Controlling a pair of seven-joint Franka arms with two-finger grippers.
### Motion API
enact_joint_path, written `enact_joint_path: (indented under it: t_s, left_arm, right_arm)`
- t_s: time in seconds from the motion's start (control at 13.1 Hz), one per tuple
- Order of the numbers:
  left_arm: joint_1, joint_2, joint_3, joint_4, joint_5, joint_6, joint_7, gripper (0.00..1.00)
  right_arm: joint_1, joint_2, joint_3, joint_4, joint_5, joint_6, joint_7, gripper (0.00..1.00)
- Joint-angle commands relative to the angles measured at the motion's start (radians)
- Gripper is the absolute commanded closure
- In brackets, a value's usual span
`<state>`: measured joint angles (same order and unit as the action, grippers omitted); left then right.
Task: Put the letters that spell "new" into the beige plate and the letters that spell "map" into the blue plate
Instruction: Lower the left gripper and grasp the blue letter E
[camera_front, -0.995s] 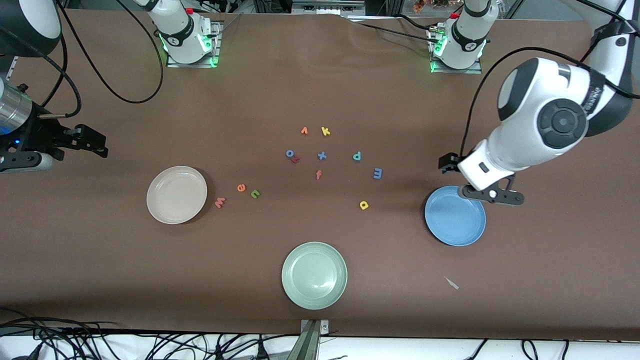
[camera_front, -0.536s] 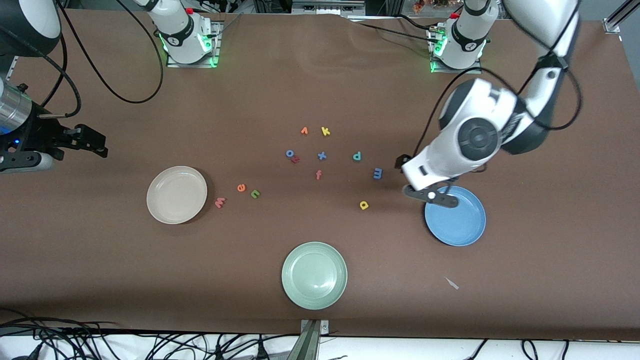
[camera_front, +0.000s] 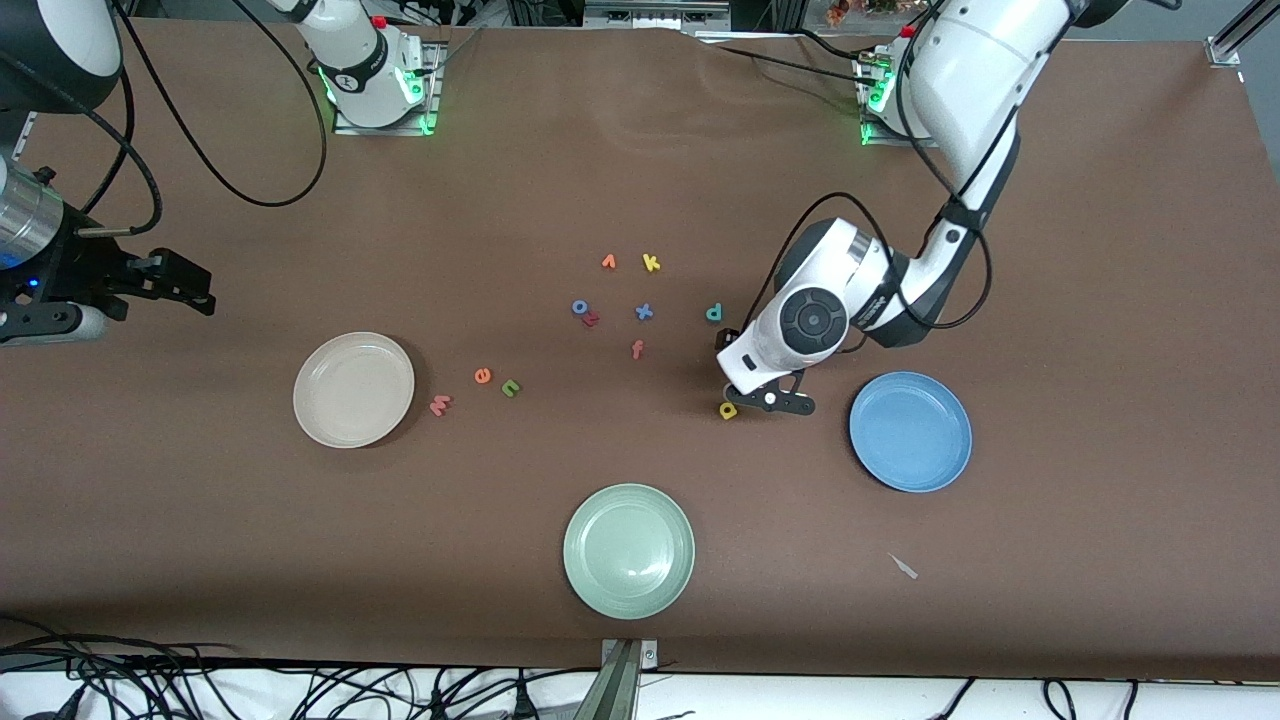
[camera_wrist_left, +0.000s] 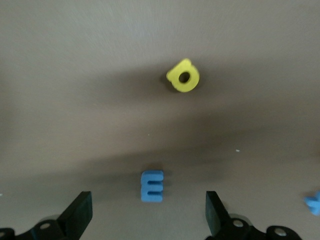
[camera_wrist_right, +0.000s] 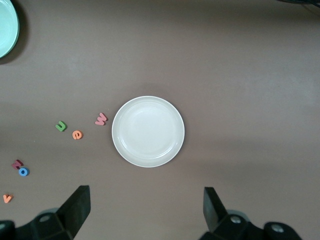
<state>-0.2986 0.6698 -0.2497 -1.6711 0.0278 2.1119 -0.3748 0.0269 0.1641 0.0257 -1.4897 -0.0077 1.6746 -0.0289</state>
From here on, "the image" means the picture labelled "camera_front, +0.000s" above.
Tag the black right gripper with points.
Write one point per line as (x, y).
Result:
(82, 266)

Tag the pink foam letter w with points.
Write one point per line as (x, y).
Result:
(440, 405)

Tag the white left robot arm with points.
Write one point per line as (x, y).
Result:
(985, 60)

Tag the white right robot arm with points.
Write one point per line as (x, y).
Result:
(360, 60)

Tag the blue plate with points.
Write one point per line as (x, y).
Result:
(910, 432)

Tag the beige brown plate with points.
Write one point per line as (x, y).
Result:
(353, 390)

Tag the brown table cover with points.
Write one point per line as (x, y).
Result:
(200, 500)

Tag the green plate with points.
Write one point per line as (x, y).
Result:
(629, 551)

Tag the white paper scrap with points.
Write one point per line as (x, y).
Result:
(905, 567)

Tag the aluminium frame rail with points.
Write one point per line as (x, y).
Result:
(1225, 45)
(22, 140)

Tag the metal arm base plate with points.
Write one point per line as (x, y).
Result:
(350, 129)
(880, 141)

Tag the grey metal frame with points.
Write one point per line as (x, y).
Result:
(650, 15)

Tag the aluminium camera mount profile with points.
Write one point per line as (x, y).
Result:
(620, 690)

